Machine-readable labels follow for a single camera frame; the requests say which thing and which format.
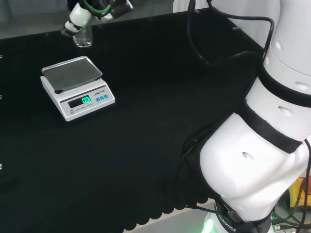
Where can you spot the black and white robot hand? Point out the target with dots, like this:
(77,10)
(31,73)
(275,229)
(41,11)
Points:
(79,14)

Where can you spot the clear glass beaker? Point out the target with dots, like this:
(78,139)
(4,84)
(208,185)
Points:
(83,38)

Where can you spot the white electronic balance steel pan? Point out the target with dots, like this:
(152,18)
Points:
(73,80)

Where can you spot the black bench cloth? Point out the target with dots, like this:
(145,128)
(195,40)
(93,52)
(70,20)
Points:
(136,136)

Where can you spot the yellow stop button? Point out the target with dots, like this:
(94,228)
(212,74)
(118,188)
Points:
(297,194)

